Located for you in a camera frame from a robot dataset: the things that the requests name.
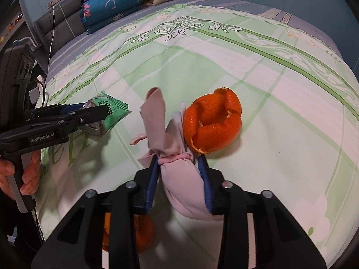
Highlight orange peel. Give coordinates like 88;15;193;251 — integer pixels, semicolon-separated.
101;212;155;254
182;87;243;155

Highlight pink cloth bundle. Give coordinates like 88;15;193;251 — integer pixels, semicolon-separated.
129;87;214;221

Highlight green and silver snack wrapper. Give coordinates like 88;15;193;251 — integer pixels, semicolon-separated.
79;91;129;137

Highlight person's left hand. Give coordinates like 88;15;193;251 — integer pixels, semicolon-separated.
0;150;42;200

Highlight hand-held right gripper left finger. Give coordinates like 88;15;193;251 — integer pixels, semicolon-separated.
34;155;161;269

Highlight blue floral folded quilt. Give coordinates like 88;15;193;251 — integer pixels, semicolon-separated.
79;0;145;36

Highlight grey padded headboard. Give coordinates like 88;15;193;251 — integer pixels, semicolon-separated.
33;0;85;63

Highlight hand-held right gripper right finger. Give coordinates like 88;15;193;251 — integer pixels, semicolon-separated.
198;155;327;269

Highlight green printed blanket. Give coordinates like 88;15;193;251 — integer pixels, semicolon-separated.
36;4;359;269

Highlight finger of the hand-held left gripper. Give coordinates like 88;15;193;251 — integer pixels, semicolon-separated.
24;104;85;119
26;106;110;135

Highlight white charging cable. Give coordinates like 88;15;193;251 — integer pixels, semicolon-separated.
46;1;56;65

